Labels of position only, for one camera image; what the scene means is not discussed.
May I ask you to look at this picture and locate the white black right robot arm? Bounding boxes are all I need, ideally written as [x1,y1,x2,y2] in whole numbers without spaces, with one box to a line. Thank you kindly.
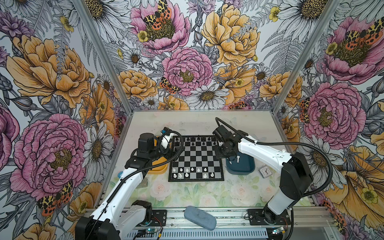
[213,125,314,225]

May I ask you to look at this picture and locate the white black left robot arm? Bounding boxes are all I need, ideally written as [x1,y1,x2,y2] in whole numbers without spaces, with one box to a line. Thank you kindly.
[75,128,184,240]

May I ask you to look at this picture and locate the yellow plastic tray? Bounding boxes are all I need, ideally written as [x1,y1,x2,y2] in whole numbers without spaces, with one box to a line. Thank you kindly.
[148,136,172,175]

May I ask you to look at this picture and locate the teal plastic tray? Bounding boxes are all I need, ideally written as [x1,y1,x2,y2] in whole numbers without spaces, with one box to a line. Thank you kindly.
[226,152,256,176]

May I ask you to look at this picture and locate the black white chessboard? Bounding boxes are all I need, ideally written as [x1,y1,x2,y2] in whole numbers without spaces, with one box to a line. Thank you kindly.
[169,135,225,183]

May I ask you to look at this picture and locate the small white square clock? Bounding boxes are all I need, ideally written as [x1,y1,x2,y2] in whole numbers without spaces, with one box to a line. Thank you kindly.
[259,166,273,179]

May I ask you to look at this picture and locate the grey blue oval pouch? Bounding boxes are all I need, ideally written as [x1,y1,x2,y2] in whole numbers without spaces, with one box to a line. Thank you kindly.
[184,206,217,231]

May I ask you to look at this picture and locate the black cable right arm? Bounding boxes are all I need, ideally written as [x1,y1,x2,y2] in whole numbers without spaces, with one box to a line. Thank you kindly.
[214,116,334,199]

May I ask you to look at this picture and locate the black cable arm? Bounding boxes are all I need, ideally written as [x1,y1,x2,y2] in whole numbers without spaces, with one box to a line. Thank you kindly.
[86,129,184,235]
[214,116,334,199]

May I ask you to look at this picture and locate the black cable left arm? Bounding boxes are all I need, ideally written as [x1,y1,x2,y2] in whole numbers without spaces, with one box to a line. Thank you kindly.
[86,129,184,235]

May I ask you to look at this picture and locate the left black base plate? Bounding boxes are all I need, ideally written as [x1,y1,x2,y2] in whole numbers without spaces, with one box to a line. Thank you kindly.
[138,210,168,227]

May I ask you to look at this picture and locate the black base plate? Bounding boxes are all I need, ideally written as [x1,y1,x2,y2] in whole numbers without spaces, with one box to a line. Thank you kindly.
[246,208,291,226]
[138,210,168,227]

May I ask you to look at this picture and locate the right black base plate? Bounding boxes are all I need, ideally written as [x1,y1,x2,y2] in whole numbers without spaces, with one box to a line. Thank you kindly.
[246,208,291,226]

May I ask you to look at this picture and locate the aluminium front rail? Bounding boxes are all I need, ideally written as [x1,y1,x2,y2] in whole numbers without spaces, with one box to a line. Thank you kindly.
[80,206,337,230]

